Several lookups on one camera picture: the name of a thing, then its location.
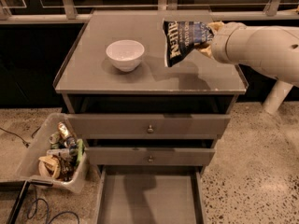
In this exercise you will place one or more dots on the black metal bar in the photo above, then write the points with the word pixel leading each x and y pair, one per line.
pixel 21 187

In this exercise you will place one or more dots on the grey middle drawer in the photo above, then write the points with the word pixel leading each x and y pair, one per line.
pixel 139 156

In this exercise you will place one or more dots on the blue kettle chip bag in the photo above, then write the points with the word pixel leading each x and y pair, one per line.
pixel 182 37

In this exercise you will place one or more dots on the gold snack can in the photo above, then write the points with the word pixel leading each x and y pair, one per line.
pixel 64 131

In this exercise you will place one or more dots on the brass top drawer knob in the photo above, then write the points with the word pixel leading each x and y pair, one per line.
pixel 150 129

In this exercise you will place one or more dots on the green packet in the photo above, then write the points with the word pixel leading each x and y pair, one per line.
pixel 81 147

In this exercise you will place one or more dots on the cream round packet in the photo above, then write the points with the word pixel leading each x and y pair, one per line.
pixel 50 166

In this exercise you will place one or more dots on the grey drawer cabinet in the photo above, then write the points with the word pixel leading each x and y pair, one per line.
pixel 90 84

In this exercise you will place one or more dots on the grey bottom drawer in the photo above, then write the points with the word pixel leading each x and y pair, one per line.
pixel 150 195

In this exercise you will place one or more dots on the grey drawer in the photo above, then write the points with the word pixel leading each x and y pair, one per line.
pixel 139 156
pixel 150 195
pixel 134 126

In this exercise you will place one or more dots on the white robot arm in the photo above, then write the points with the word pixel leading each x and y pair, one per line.
pixel 272 51

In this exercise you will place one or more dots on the white ceramic bowl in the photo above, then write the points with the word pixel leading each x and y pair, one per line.
pixel 125 55

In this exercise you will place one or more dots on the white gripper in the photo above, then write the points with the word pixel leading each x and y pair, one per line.
pixel 220 43

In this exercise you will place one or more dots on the metal window railing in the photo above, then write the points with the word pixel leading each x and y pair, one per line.
pixel 58 11

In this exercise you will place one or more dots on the brass drawer knob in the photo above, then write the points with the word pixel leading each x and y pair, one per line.
pixel 150 129
pixel 150 159

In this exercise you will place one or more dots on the white pillar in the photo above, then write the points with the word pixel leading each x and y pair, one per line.
pixel 276 96

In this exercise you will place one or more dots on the grey top drawer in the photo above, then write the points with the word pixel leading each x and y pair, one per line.
pixel 134 126

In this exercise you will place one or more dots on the brass middle drawer knob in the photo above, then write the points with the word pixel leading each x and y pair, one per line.
pixel 150 159

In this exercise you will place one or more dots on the clear plastic bin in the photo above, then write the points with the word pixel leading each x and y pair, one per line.
pixel 29 165

